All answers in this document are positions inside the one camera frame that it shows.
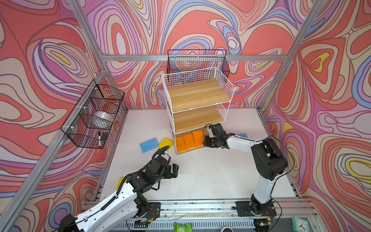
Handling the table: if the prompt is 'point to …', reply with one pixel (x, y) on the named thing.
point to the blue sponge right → (243, 135)
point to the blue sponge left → (149, 145)
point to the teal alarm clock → (299, 225)
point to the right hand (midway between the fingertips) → (204, 145)
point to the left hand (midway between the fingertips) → (174, 166)
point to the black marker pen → (99, 139)
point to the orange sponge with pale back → (180, 144)
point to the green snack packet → (178, 227)
